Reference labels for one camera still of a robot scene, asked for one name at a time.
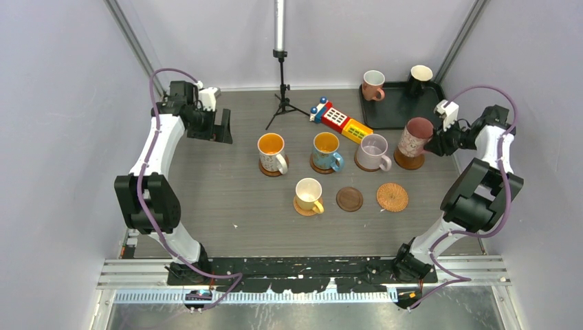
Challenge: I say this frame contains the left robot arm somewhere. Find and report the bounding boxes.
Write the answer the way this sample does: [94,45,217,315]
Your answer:
[114,80,232,285]

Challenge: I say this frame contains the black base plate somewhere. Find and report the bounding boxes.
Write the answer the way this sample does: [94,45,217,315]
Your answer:
[165,256,421,294]

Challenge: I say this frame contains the pink mug white inside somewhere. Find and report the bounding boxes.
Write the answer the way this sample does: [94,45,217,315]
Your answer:
[361,70,385,101]

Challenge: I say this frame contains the black tray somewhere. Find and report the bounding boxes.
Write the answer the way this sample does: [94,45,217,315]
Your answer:
[358,81,445,130]

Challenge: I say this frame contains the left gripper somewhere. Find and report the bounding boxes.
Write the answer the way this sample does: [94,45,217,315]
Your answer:
[188,105,232,144]

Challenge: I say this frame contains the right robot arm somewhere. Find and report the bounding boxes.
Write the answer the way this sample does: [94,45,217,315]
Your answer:
[392,105,524,283]

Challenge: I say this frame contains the black mug white inside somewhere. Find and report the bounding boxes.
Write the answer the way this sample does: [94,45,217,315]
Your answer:
[405,65,433,98]

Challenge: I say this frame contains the yellow mug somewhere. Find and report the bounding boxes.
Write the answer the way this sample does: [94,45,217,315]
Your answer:
[294,178,322,202]

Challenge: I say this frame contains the patterned mug orange inside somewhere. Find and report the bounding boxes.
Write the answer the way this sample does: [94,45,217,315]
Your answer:
[257,133,286,155]

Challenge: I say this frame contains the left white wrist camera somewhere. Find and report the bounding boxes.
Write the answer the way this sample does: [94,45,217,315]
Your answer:
[195,81,221,112]

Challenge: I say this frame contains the grey mug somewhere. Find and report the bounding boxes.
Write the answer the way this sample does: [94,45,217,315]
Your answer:
[355,133,393,171]

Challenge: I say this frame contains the ridged wooden coaster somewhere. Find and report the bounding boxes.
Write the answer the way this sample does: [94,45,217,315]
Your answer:
[310,155,337,175]
[354,154,381,173]
[393,148,425,171]
[258,154,289,177]

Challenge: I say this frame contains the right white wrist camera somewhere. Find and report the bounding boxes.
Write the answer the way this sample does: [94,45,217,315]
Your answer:
[434,100,459,132]

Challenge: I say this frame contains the black tripod with pole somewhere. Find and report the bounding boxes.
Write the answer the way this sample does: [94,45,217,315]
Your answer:
[265,0,309,130]

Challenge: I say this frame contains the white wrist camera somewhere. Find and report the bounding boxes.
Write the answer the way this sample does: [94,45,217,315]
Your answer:
[195,81,221,112]
[434,100,459,132]

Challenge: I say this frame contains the woven coaster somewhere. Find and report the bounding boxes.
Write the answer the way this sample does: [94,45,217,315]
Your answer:
[376,183,409,212]
[294,196,325,217]

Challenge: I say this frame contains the dark wooden coaster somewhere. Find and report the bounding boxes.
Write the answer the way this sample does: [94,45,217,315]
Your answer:
[335,186,364,212]

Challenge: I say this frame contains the blue mug orange inside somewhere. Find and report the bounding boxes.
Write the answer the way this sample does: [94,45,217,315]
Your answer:
[311,132,344,172]

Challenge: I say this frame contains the toy block house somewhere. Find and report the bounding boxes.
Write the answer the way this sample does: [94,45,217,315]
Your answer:
[309,97,374,144]

